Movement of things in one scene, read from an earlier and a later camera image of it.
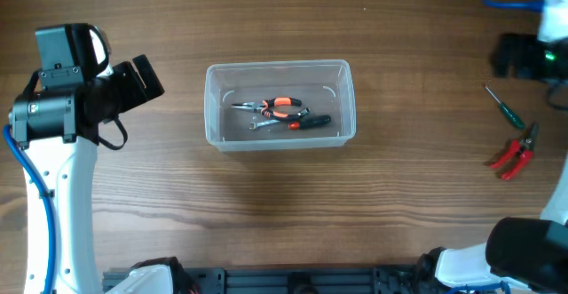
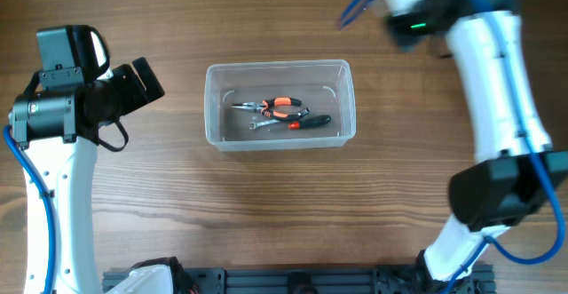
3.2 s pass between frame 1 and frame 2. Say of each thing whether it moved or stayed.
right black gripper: moved
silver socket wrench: stayed
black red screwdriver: stayed
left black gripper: stayed
